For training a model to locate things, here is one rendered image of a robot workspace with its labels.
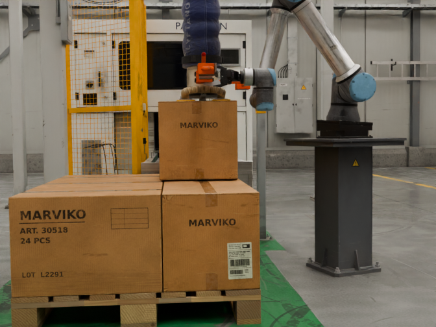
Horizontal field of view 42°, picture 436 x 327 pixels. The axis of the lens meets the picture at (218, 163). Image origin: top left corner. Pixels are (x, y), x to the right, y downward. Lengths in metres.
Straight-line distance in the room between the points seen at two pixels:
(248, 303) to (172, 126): 1.00
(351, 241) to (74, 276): 1.58
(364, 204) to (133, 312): 1.50
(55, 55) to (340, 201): 2.35
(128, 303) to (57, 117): 2.23
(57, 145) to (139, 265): 2.14
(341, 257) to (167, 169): 1.08
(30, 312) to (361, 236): 1.80
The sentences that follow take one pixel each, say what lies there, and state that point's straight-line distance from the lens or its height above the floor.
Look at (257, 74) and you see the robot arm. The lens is 2.93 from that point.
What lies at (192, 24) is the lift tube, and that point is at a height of 1.38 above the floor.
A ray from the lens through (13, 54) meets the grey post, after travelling 6.62.
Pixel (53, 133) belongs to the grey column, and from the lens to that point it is 4.32.
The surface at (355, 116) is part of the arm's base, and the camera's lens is 3.23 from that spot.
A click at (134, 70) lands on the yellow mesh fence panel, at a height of 1.27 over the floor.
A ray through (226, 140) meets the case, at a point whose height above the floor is 0.75.
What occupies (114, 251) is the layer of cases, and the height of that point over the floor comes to 0.32.
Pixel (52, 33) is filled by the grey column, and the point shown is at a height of 1.53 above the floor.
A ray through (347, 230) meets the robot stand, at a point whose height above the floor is 0.24.
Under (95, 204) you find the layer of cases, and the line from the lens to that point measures 2.29.
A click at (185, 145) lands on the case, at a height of 0.73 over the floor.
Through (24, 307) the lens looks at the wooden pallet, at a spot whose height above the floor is 0.11.
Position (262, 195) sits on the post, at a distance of 4.16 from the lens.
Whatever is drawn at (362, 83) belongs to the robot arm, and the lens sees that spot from 3.05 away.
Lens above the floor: 0.78
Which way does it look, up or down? 3 degrees down
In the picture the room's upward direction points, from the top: 1 degrees counter-clockwise
